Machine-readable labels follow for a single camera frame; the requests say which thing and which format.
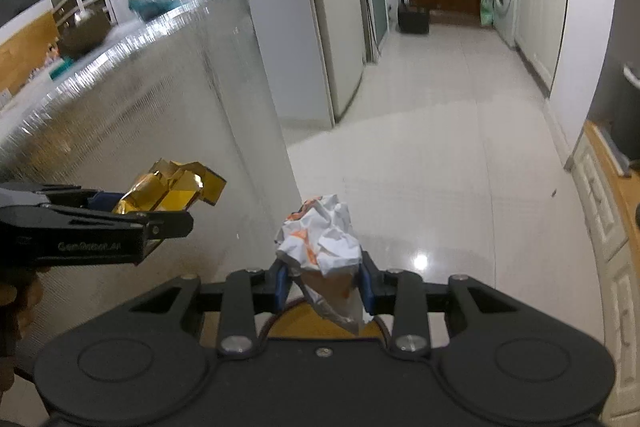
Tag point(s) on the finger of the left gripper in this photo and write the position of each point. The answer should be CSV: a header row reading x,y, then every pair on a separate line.
x,y
105,200

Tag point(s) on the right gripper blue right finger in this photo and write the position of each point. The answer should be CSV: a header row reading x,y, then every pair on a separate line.
x,y
370,284

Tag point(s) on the dark trash bin with liner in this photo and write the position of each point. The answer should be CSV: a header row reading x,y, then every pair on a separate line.
x,y
615,106

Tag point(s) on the white paper wrapper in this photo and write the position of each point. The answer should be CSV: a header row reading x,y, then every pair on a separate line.
x,y
323,255

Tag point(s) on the person left hand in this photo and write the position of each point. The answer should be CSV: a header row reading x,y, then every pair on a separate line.
x,y
17,313

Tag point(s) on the gold foil wrapper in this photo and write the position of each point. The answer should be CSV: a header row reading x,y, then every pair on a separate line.
x,y
171,186

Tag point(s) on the brown cardboard piece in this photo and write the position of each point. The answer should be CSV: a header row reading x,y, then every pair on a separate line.
x,y
88,30

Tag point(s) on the white drawer cabinet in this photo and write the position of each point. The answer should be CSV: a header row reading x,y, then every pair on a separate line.
x,y
64,11

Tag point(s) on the yellow round trash bin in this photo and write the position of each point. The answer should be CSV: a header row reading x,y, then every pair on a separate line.
x,y
299,321

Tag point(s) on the green plastic bag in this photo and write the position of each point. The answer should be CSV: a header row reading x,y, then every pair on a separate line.
x,y
487,12

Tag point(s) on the white kitchen cabinets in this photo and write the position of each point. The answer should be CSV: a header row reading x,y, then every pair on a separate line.
x,y
539,35

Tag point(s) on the black box on floor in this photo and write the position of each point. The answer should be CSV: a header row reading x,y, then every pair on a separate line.
x,y
413,19

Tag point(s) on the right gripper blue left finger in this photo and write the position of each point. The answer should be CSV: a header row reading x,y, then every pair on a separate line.
x,y
278,285

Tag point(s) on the teal plastic wrapper bag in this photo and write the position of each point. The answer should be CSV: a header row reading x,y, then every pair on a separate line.
x,y
147,10

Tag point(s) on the teal round lid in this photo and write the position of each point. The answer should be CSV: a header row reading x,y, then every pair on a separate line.
x,y
59,69

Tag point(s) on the white low wooden-top cabinet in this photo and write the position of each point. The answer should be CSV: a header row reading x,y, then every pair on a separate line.
x,y
610,201

